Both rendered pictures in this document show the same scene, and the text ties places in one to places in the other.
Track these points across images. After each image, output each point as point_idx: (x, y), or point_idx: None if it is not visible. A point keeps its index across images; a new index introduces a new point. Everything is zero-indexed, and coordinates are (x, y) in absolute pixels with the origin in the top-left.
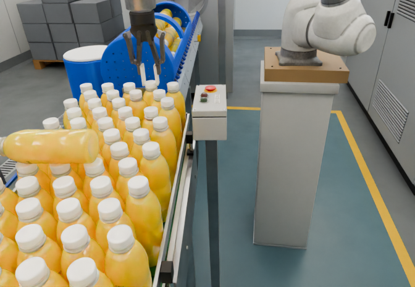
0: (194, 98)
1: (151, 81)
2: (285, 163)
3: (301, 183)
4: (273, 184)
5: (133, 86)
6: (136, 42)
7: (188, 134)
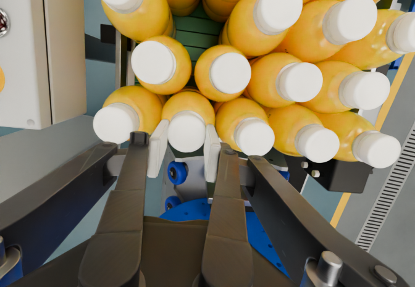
0: (26, 9)
1: (183, 141)
2: (31, 152)
3: (31, 137)
4: (68, 142)
5: (243, 128)
6: (243, 205)
7: (109, 28)
